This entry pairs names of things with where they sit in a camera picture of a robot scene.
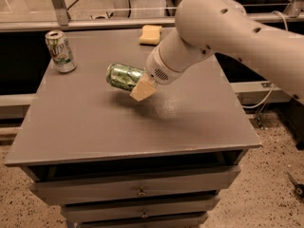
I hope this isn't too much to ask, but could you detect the green soda can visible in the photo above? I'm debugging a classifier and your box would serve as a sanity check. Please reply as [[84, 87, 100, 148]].
[[106, 63, 144, 91]]

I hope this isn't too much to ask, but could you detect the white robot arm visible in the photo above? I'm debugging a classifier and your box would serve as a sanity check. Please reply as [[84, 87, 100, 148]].
[[130, 0, 304, 104]]

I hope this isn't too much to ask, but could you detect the metal railing frame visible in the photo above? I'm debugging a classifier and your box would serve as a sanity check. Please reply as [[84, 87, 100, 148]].
[[0, 0, 303, 32]]

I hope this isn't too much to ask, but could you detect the black tool on floor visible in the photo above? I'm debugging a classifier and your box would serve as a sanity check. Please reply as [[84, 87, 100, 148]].
[[288, 173, 304, 198]]

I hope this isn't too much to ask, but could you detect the grey drawer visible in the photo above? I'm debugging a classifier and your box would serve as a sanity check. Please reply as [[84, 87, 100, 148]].
[[62, 196, 219, 222], [30, 165, 240, 205], [77, 212, 208, 228]]

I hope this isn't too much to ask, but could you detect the middle grey drawer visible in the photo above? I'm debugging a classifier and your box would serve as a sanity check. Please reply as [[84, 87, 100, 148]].
[[62, 196, 219, 222]]

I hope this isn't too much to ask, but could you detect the white 7up can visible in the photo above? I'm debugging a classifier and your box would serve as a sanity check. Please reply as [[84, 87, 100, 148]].
[[45, 30, 76, 73]]

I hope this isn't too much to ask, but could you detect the grey drawer cabinet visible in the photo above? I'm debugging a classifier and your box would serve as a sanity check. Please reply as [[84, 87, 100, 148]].
[[4, 26, 262, 228]]

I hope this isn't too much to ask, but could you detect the bottom grey drawer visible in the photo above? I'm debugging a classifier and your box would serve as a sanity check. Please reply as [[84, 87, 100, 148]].
[[77, 212, 208, 228]]

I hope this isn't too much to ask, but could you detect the white cable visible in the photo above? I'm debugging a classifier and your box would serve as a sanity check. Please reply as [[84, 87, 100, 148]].
[[240, 9, 290, 110]]

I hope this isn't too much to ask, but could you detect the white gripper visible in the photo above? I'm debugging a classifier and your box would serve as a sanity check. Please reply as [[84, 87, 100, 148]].
[[130, 46, 182, 102]]

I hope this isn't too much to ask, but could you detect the top grey drawer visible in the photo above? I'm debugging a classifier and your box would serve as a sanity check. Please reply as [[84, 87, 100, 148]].
[[30, 165, 240, 205]]

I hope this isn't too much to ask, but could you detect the yellow sponge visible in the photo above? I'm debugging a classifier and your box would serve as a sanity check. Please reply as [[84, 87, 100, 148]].
[[139, 25, 162, 46]]

